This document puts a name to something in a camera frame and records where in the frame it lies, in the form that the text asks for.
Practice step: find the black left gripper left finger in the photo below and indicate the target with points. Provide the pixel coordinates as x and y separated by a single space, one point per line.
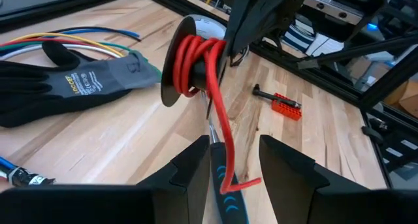
98 204

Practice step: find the brown cardboard box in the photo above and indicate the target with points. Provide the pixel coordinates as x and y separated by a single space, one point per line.
405 98

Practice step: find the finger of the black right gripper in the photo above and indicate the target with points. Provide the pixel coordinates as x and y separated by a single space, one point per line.
274 11
240 18

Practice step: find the red bit holder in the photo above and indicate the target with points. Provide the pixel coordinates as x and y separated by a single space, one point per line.
287 108

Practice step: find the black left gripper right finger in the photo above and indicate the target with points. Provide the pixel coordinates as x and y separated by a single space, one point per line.
326 204

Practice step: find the blue white striped cloth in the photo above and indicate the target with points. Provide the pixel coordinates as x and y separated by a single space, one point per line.
300 38

